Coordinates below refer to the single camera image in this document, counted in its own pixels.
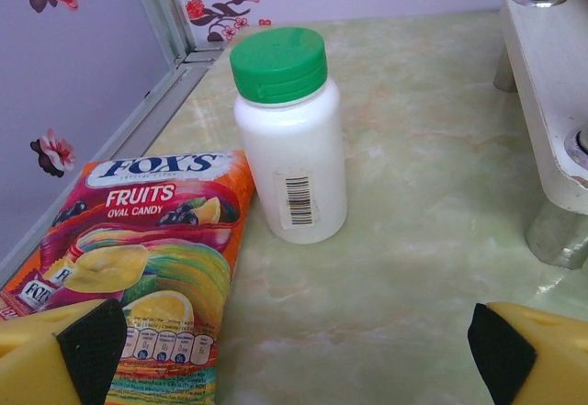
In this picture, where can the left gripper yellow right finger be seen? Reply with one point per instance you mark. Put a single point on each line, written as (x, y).
(551, 363)

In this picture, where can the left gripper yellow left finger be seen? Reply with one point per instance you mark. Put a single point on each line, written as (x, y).
(32, 368)

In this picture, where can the white two-tier shelf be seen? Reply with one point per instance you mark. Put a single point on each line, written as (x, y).
(542, 79)

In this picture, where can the Fox's fruits candy bag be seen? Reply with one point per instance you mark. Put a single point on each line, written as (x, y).
(161, 221)

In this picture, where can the white bottle green cap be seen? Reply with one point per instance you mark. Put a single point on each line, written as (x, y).
(294, 148)

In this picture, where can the aluminium frame post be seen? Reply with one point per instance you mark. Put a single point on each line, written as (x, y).
(161, 5)

